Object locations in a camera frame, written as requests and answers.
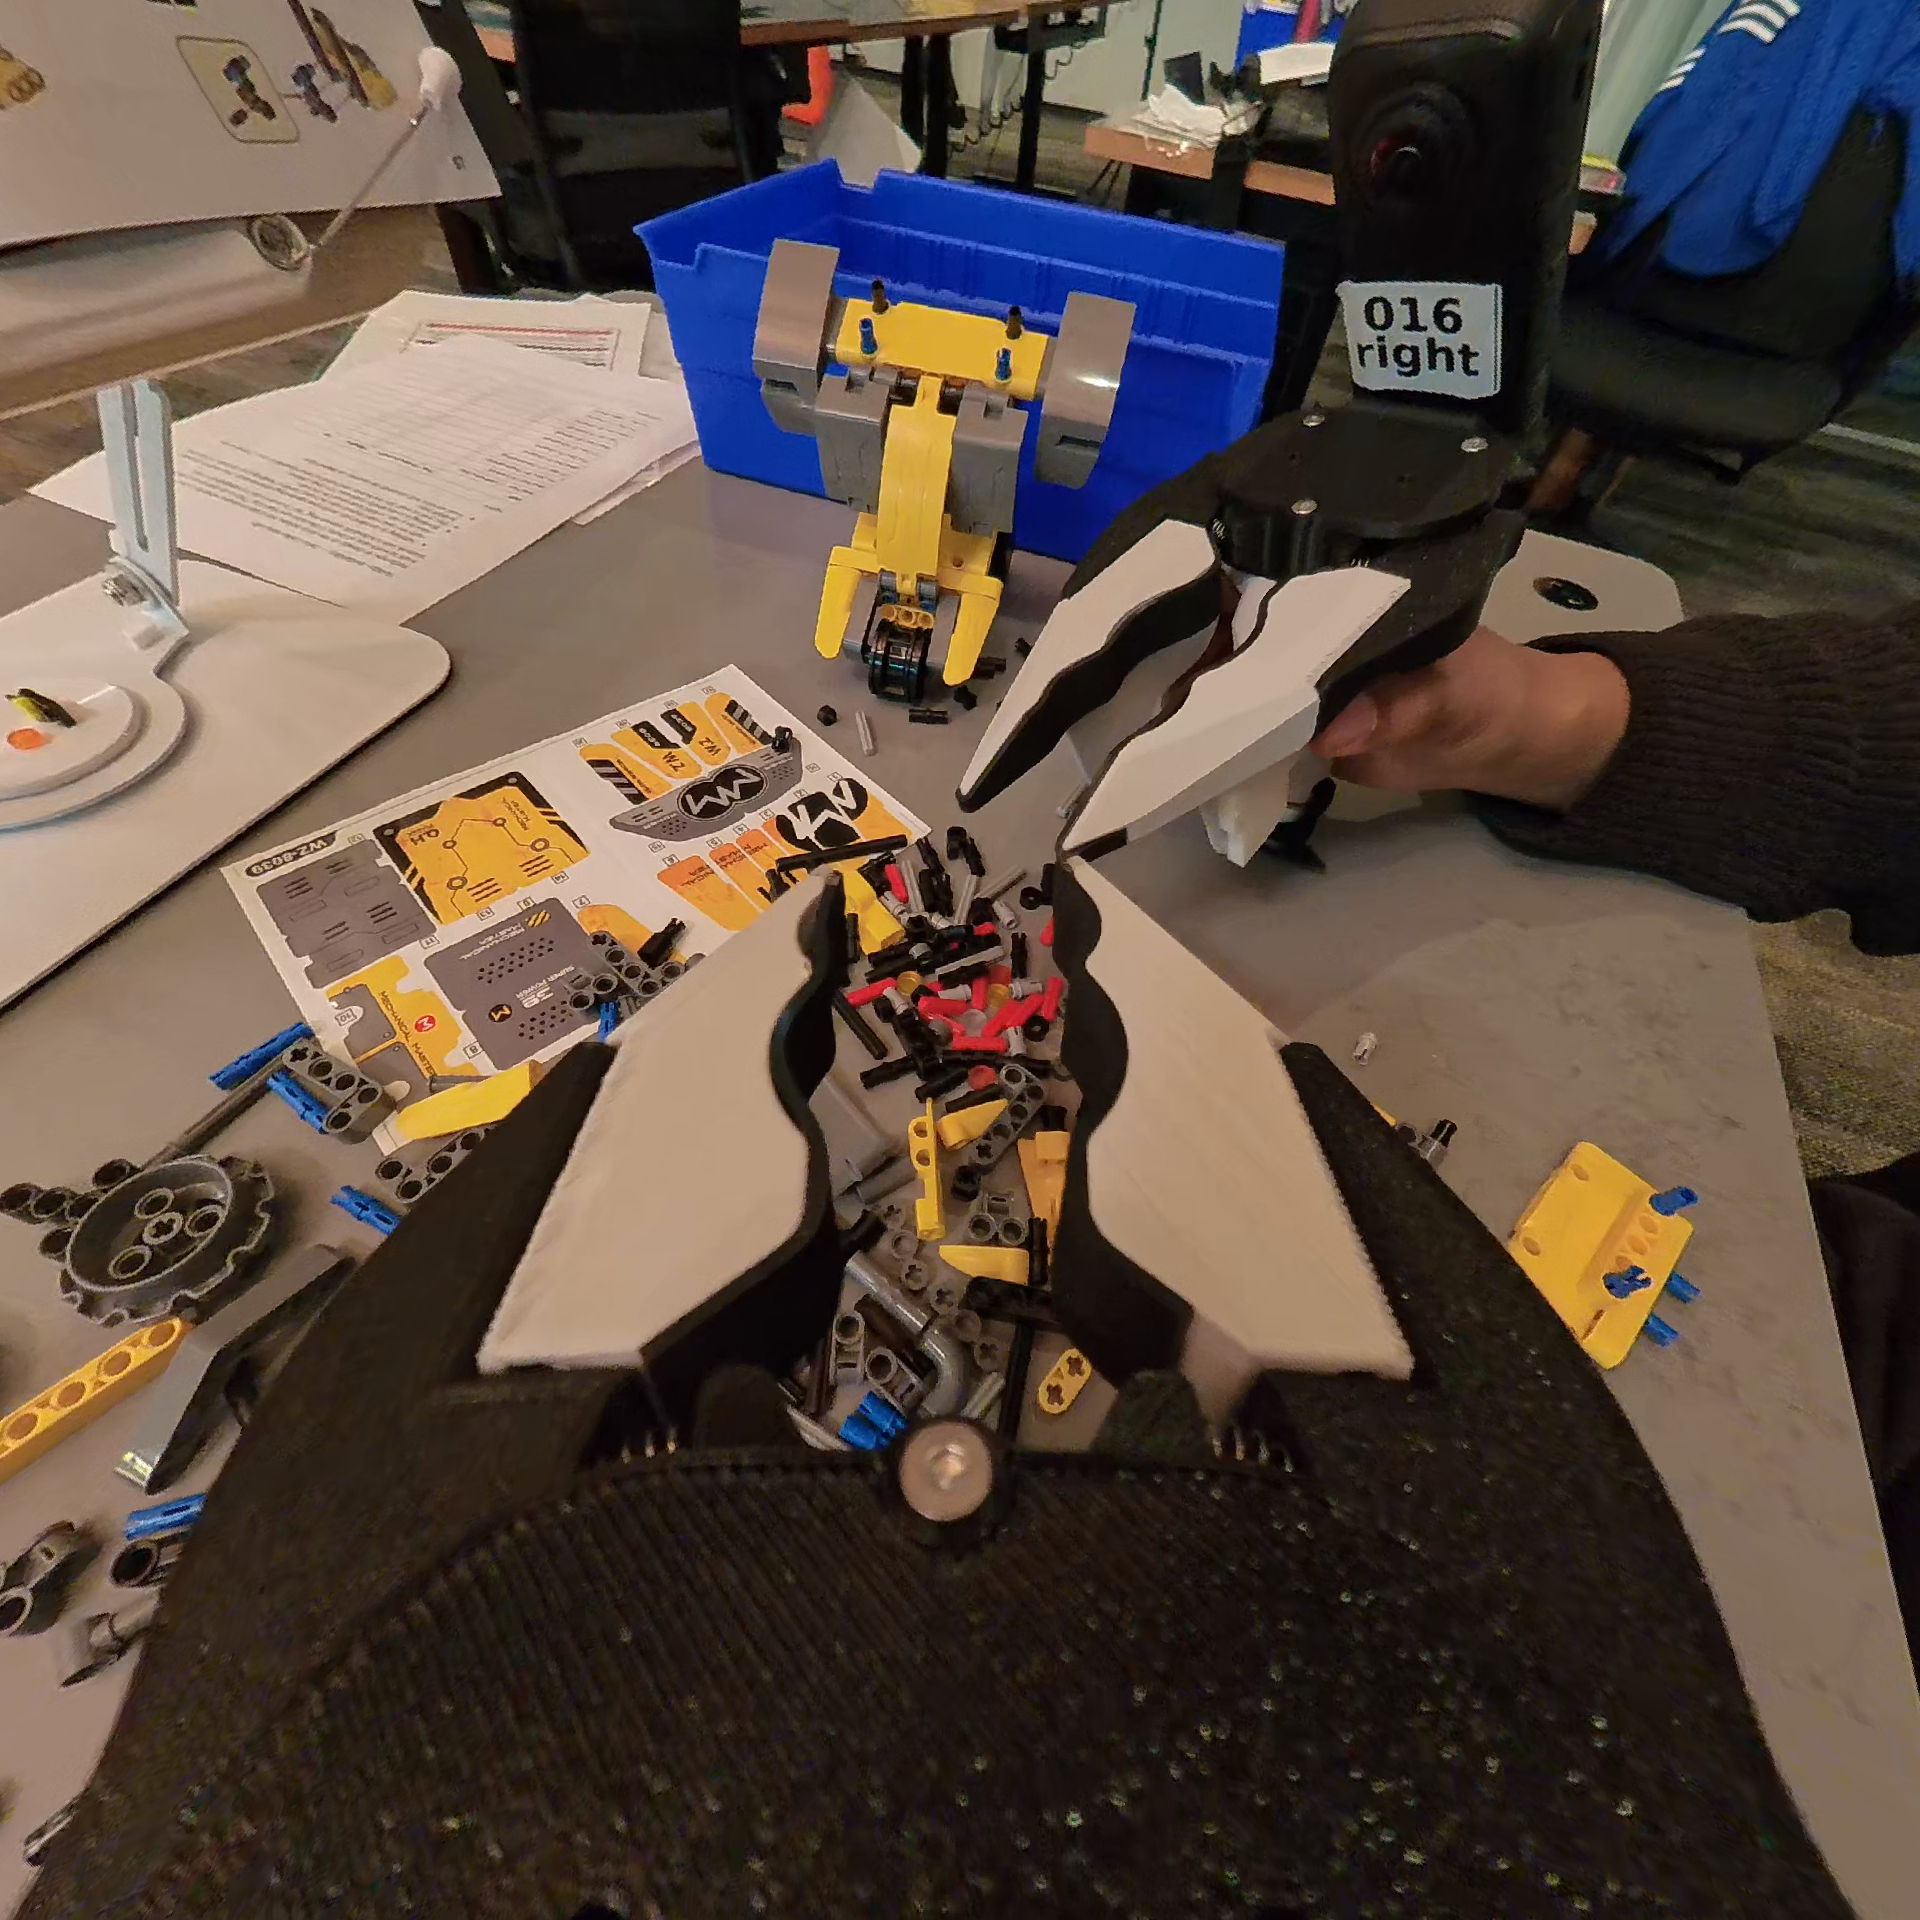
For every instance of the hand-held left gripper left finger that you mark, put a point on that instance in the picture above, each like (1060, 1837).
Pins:
(661, 1185)

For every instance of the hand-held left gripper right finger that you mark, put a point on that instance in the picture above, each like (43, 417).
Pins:
(1244, 1201)

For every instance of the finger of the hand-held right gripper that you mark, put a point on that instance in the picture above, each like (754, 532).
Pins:
(1260, 691)
(1110, 644)

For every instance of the pile of building block pieces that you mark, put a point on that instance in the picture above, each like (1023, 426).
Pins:
(960, 1009)

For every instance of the person's right hand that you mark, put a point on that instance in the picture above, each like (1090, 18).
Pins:
(1485, 705)

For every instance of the yellow grey toy robot model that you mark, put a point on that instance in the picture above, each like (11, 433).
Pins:
(915, 451)

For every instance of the blue jacket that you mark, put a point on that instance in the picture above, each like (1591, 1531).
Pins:
(1741, 136)

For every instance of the blue storage bin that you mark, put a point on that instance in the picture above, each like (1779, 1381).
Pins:
(1171, 345)

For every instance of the black desk grommet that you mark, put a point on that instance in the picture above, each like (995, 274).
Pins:
(1570, 591)

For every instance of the yellow and grey sticker sheet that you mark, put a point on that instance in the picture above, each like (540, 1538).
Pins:
(495, 901)

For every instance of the yellow plate with blue pins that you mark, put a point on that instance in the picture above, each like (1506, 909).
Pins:
(1590, 1244)

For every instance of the dark grey gear wheel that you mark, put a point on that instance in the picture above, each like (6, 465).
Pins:
(149, 1229)

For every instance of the wooden background desk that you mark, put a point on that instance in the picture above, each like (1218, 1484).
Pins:
(932, 23)

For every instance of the white book stand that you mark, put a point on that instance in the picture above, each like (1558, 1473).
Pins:
(270, 691)

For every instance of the person's torso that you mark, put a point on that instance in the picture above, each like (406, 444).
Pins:
(1876, 1319)

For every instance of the black mesh office chair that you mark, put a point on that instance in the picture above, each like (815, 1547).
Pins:
(630, 120)

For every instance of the printed paper sheets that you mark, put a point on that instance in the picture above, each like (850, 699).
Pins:
(422, 435)

